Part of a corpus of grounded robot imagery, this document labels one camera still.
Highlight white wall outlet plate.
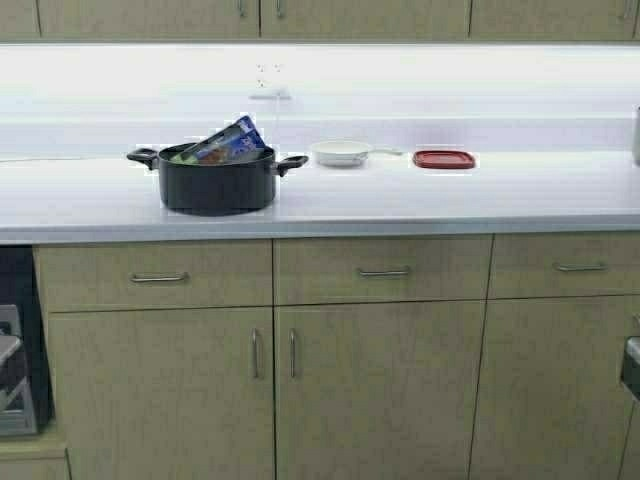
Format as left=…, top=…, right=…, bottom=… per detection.
left=248, top=62, right=291, bottom=102

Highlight middle drawer metal handle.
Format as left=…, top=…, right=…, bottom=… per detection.
left=356, top=266, right=411, bottom=278

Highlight middle wooden drawer front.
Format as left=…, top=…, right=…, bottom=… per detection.
left=274, top=235, right=492, bottom=305

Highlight white frying pan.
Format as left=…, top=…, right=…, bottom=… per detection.
left=310, top=140, right=403, bottom=167

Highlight black cooking pot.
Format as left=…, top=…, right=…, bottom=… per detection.
left=126, top=143, right=309, bottom=216

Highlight wooden drawer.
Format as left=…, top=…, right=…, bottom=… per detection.
left=489, top=232, right=639, bottom=299
left=35, top=240, right=272, bottom=313
left=274, top=235, right=492, bottom=305

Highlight green box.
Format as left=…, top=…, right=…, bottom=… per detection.
left=170, top=151, right=200, bottom=165

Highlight right wooden drawer front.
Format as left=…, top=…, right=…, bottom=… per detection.
left=489, top=232, right=639, bottom=299

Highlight left drawer metal handle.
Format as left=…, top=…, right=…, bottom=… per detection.
left=129, top=272, right=190, bottom=284

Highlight drawer metal handle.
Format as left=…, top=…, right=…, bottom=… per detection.
left=552, top=262, right=608, bottom=273
left=129, top=272, right=190, bottom=284
left=356, top=266, right=411, bottom=278

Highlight right drawer metal handle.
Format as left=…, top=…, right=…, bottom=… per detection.
left=552, top=262, right=608, bottom=273

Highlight door metal handle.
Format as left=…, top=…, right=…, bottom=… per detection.
left=289, top=328, right=297, bottom=379
left=251, top=328, right=261, bottom=379

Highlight blue Ziploc box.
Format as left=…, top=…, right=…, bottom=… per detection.
left=189, top=115, right=266, bottom=165

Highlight middle door metal handle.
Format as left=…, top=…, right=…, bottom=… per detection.
left=289, top=328, right=297, bottom=379

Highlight left door metal handle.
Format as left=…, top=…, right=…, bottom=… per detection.
left=251, top=328, right=261, bottom=379

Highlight red plastic container lid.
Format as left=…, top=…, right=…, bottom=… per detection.
left=413, top=149, right=476, bottom=170

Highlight grey canister at right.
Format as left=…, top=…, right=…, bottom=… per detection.
left=631, top=106, right=640, bottom=167

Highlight left wooden drawer front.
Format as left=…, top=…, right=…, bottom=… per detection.
left=35, top=240, right=272, bottom=313

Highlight cabinet door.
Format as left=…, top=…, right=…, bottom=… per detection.
left=38, top=0, right=259, bottom=41
left=260, top=0, right=472, bottom=42
left=470, top=0, right=639, bottom=42
left=470, top=296, right=639, bottom=479
left=49, top=307, right=275, bottom=479
left=275, top=300, right=485, bottom=479

